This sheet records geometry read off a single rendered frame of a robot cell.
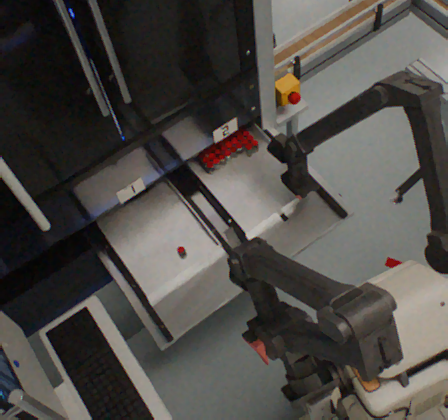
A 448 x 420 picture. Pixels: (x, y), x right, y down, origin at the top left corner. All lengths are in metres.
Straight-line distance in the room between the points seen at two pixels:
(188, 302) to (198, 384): 0.88
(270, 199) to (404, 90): 0.72
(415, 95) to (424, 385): 0.59
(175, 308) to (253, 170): 0.51
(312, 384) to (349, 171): 1.79
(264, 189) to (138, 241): 0.42
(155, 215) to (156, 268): 0.18
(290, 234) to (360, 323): 0.91
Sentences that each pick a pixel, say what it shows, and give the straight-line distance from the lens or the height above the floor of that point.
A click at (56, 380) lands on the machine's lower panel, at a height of 0.17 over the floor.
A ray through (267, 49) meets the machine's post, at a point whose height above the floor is 1.25.
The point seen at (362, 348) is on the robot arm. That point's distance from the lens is 1.03.
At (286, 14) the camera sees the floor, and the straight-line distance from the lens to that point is 3.70.
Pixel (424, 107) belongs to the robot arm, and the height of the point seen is 1.51.
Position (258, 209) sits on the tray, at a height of 0.88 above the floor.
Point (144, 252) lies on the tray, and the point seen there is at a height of 0.88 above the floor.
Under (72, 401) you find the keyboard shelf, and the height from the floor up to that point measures 0.80.
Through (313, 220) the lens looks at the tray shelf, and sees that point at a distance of 1.91.
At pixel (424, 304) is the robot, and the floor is 1.38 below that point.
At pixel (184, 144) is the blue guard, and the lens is 1.85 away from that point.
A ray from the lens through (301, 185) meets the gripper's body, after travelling 1.81.
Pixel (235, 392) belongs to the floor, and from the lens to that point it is 2.64.
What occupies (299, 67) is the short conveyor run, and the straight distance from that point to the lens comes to 2.16.
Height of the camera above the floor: 2.57
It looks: 59 degrees down
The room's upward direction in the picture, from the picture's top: 11 degrees counter-clockwise
